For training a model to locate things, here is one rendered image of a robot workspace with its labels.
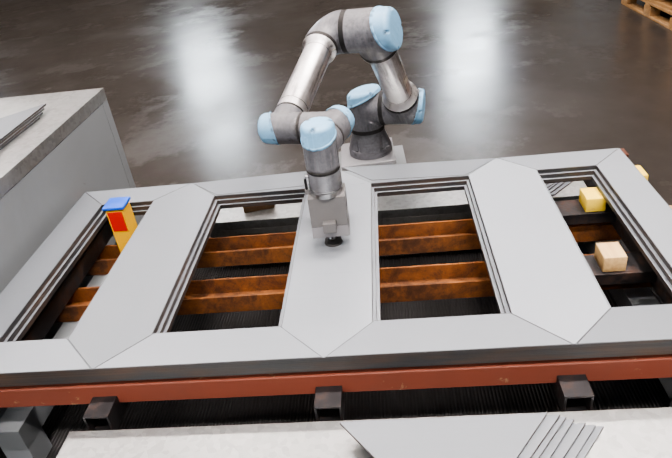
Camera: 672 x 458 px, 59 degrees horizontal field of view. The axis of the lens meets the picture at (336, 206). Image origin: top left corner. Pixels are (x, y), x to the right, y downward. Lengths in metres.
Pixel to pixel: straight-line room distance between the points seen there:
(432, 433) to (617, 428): 0.31
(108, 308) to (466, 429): 0.78
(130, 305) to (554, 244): 0.93
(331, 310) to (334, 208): 0.24
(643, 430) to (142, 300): 1.00
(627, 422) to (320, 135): 0.77
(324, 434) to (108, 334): 0.49
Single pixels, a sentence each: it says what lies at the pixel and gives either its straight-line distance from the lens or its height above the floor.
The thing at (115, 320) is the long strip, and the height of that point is 0.85.
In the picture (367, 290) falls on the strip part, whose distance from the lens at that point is 1.24.
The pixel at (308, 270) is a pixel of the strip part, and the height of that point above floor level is 0.85.
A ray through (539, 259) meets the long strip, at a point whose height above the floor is 0.85.
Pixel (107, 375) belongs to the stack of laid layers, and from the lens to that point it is 1.26.
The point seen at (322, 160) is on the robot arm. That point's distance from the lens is 1.25.
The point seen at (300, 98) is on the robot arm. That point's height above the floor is 1.15.
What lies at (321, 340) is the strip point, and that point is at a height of 0.85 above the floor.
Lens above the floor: 1.63
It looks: 30 degrees down
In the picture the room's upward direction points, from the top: 8 degrees counter-clockwise
